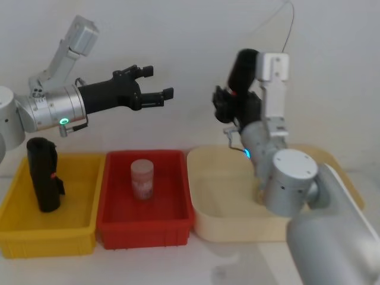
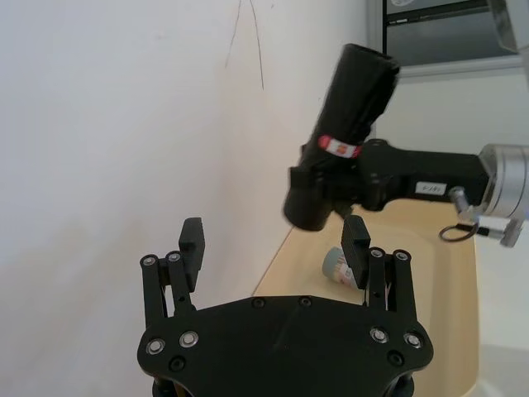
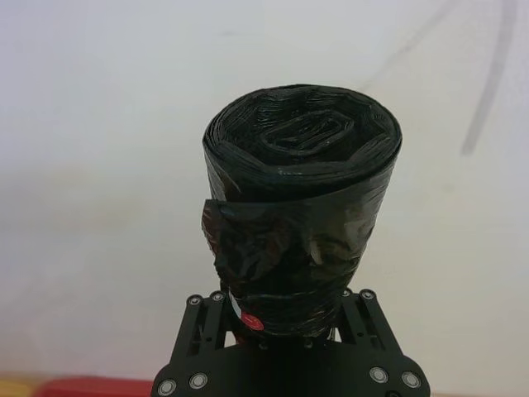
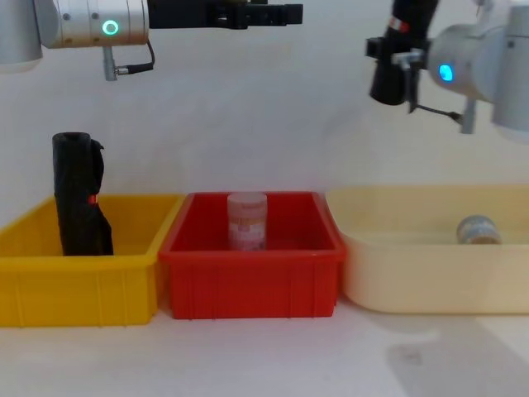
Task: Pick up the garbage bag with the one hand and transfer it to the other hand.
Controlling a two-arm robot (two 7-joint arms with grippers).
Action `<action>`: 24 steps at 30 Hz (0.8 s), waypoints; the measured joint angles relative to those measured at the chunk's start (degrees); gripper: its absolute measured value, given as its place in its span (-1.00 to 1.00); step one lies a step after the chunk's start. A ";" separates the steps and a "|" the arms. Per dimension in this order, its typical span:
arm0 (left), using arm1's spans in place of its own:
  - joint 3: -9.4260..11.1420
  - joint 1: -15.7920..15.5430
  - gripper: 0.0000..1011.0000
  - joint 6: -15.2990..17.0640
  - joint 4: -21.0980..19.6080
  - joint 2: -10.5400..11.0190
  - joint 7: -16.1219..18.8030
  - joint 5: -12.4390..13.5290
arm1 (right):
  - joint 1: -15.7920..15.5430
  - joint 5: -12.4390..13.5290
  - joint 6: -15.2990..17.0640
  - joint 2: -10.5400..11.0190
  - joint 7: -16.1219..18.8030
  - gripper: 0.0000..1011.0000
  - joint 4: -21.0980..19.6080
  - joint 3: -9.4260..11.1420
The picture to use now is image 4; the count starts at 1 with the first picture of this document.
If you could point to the clear jar with pink label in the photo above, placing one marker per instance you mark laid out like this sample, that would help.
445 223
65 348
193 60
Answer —
247 223

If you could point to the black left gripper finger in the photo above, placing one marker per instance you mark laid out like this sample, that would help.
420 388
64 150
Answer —
273 14

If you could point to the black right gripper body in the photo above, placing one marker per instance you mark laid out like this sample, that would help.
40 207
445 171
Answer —
392 70

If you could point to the red plastic bin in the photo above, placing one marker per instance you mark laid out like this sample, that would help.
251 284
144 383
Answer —
248 285

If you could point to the yellow plastic bin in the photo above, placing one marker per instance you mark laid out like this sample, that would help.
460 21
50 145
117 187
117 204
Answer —
82 285

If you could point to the cream plastic basin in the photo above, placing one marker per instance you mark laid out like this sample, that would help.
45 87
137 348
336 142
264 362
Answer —
434 281

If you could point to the black plastic bag roll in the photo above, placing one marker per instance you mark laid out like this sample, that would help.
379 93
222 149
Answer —
78 194

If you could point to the small jar with blue label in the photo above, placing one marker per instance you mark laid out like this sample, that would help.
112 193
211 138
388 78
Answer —
479 231

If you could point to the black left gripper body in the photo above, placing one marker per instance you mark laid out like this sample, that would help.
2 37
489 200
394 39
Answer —
177 12

